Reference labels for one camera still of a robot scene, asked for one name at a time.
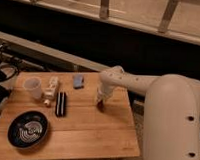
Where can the black patterned plate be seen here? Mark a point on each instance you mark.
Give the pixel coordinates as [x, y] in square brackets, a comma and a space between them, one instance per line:
[27, 129]

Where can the translucent plastic cup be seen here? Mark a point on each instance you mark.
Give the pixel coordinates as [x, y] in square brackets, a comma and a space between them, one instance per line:
[33, 86]

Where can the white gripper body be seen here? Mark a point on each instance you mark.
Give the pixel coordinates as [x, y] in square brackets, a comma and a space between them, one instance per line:
[104, 92]

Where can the blue sponge block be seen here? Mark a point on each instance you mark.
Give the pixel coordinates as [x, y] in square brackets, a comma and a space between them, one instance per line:
[78, 81]

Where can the red pepper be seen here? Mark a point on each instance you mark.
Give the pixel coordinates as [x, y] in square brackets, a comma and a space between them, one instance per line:
[100, 104]

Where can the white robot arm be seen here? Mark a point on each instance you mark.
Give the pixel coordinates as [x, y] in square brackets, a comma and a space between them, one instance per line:
[171, 128]

